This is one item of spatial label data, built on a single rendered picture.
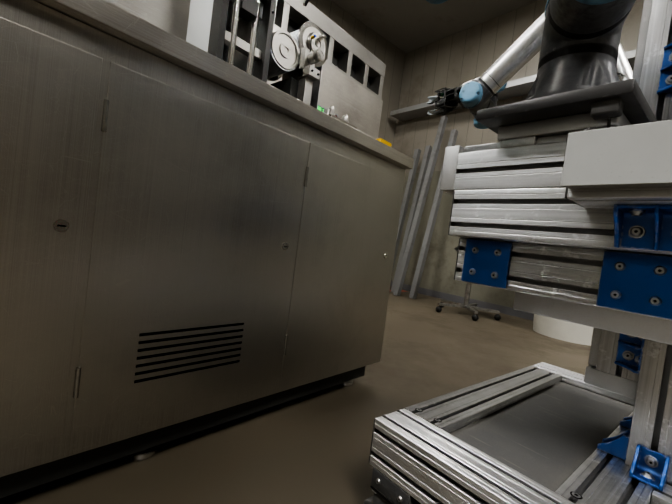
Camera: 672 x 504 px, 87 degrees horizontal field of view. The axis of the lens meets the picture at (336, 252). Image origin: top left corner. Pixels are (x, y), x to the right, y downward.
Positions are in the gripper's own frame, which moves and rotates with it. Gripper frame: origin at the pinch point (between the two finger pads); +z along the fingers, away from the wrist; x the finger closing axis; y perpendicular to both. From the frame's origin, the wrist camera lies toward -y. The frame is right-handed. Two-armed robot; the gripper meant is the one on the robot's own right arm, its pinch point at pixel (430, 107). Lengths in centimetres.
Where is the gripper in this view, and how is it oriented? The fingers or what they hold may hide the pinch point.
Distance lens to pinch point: 176.2
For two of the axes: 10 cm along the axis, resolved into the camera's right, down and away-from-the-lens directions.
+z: -5.4, -0.6, 8.4
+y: -8.4, 1.1, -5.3
